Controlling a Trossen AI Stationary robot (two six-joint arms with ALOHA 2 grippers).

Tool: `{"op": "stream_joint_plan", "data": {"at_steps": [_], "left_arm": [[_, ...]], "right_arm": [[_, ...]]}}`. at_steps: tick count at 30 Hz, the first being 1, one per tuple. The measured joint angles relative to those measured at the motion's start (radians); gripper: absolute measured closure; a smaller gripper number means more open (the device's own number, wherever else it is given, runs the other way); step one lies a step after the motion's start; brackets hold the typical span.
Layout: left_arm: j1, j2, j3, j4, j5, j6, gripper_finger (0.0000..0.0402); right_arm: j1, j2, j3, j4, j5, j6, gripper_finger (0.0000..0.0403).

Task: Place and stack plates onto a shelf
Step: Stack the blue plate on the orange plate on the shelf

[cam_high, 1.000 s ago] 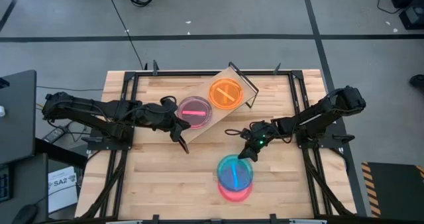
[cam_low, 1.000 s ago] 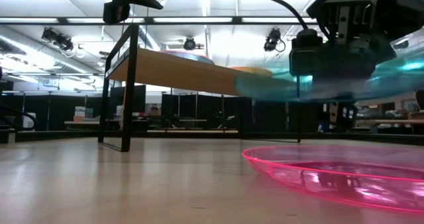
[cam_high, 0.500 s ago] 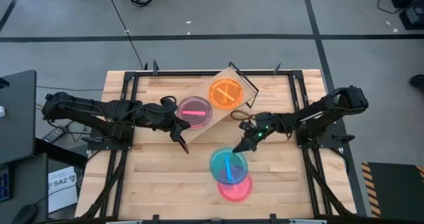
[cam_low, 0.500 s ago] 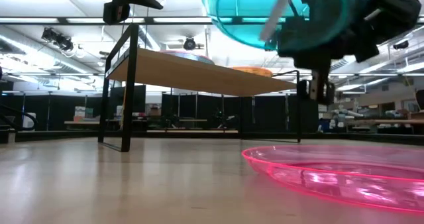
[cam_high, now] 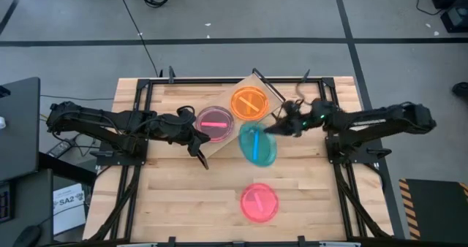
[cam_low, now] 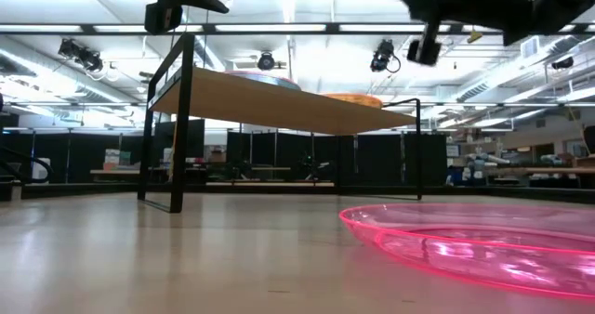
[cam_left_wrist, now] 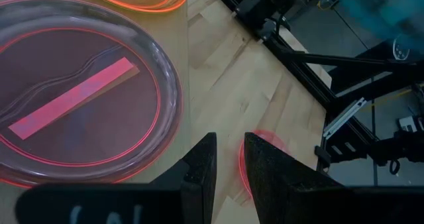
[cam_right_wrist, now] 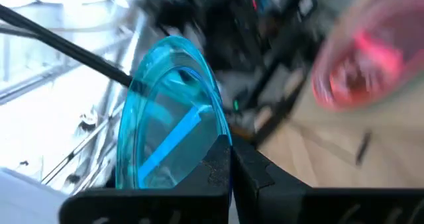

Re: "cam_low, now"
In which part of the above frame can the black metal rig frame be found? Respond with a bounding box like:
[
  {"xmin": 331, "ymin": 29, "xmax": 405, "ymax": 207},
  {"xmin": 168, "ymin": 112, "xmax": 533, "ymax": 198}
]
[{"xmin": 0, "ymin": 22, "xmax": 595, "ymax": 204}]

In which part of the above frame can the silver ceiling duct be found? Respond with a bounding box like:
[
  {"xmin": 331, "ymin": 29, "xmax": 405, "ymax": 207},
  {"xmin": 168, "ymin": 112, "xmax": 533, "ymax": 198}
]
[{"xmin": 445, "ymin": 33, "xmax": 595, "ymax": 104}]

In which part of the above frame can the orange transparent plastic plate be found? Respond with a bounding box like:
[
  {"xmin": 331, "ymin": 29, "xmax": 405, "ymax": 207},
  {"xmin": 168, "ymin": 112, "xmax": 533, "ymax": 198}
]
[{"xmin": 322, "ymin": 92, "xmax": 385, "ymax": 110}]

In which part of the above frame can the pink transparent plastic plate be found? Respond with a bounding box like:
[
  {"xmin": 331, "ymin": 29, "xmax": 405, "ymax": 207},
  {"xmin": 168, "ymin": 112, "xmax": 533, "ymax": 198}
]
[
  {"xmin": 224, "ymin": 69, "xmax": 302, "ymax": 92},
  {"xmin": 337, "ymin": 203, "xmax": 595, "ymax": 302}
]

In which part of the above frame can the wooden tray board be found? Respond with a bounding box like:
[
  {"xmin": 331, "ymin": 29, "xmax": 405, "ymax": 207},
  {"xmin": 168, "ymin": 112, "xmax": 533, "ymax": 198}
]
[{"xmin": 137, "ymin": 32, "xmax": 425, "ymax": 215}]

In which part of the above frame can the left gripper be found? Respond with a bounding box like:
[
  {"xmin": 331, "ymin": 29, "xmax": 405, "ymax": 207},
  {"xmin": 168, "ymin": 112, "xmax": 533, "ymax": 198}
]
[{"xmin": 144, "ymin": 0, "xmax": 234, "ymax": 35}]

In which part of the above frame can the black partition curtain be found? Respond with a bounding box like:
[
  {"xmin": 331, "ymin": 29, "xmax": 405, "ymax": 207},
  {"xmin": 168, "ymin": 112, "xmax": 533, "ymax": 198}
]
[{"xmin": 0, "ymin": 118, "xmax": 448, "ymax": 186}]

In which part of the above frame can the wooden work table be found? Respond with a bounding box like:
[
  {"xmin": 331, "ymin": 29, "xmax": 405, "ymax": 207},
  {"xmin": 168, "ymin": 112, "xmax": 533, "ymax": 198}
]
[
  {"xmin": 90, "ymin": 167, "xmax": 208, "ymax": 185},
  {"xmin": 483, "ymin": 164, "xmax": 595, "ymax": 190}
]

